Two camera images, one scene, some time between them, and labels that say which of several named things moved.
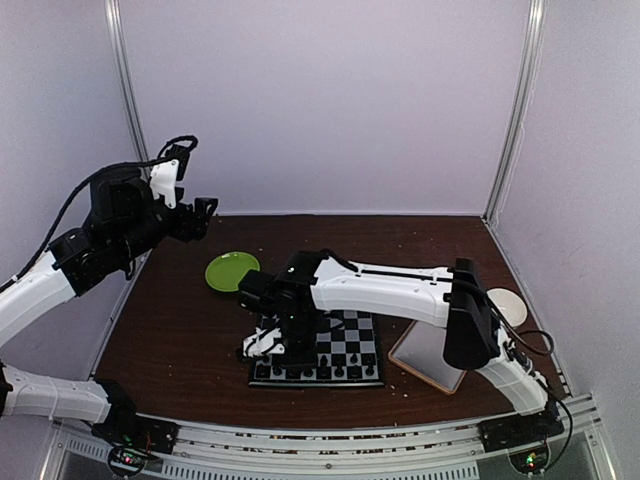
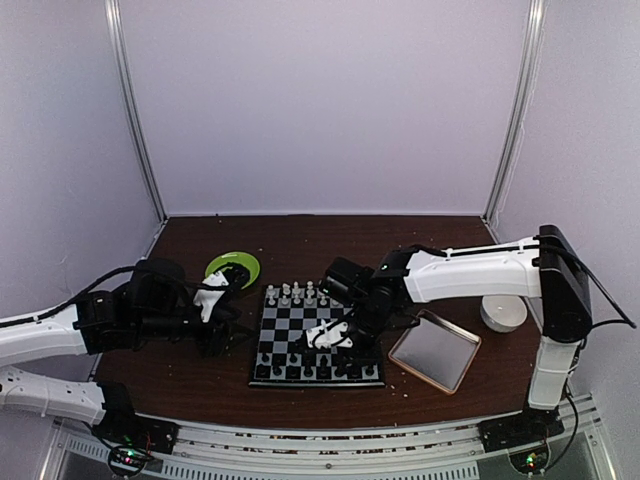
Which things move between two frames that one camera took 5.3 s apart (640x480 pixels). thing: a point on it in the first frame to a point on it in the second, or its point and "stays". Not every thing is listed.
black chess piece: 339,371 stays
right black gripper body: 303,329 to 372,322
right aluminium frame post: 508,157 stays
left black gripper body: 189,224 to 213,338
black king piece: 324,371 stays
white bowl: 511,306 stays
